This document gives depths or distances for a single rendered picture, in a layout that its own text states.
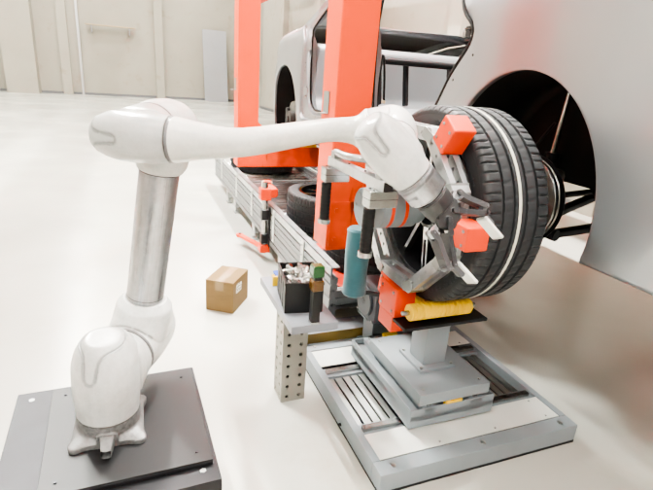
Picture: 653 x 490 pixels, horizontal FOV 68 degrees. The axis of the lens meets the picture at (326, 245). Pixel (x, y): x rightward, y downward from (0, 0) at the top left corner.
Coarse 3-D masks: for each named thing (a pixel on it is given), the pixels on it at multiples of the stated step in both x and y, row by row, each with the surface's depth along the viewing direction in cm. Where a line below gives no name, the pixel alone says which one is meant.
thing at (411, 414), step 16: (368, 336) 211; (352, 352) 212; (368, 352) 206; (368, 368) 197; (384, 368) 195; (384, 384) 185; (400, 400) 173; (464, 400) 175; (480, 400) 178; (400, 416) 174; (416, 416) 169; (432, 416) 172; (448, 416) 175
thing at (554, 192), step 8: (544, 168) 175; (552, 176) 173; (552, 184) 172; (552, 192) 172; (560, 192) 172; (552, 200) 172; (560, 200) 172; (552, 208) 173; (552, 216) 173; (552, 224) 176
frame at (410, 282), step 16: (432, 128) 143; (432, 144) 144; (448, 160) 143; (448, 176) 136; (464, 176) 138; (384, 240) 183; (384, 256) 179; (384, 272) 175; (400, 272) 167; (432, 272) 146; (448, 272) 148; (416, 288) 157
